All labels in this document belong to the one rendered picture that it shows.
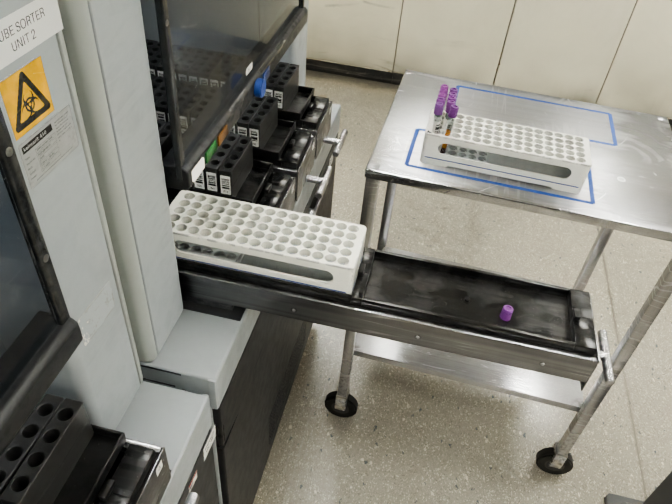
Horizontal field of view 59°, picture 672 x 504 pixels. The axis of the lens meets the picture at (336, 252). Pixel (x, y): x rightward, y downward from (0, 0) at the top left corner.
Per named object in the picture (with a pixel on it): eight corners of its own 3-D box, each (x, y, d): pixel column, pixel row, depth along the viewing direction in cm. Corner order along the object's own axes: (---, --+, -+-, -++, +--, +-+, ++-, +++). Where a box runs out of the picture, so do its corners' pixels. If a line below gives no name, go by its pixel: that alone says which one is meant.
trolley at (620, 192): (322, 415, 164) (349, 165, 110) (359, 299, 198) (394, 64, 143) (569, 482, 155) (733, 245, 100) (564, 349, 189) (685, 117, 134)
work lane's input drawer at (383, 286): (136, 294, 93) (127, 252, 87) (173, 239, 104) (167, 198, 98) (613, 399, 85) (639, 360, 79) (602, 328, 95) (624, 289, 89)
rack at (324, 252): (158, 259, 90) (152, 228, 86) (184, 219, 97) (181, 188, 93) (350, 300, 87) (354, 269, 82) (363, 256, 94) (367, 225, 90)
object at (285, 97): (289, 89, 130) (290, 63, 126) (298, 91, 130) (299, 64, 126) (273, 114, 121) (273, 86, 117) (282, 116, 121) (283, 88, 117)
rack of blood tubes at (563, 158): (419, 161, 112) (424, 133, 108) (426, 135, 120) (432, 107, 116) (580, 194, 108) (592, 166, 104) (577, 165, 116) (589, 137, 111)
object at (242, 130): (257, 121, 119) (257, 93, 115) (267, 123, 119) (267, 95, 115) (237, 151, 110) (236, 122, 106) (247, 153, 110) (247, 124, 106)
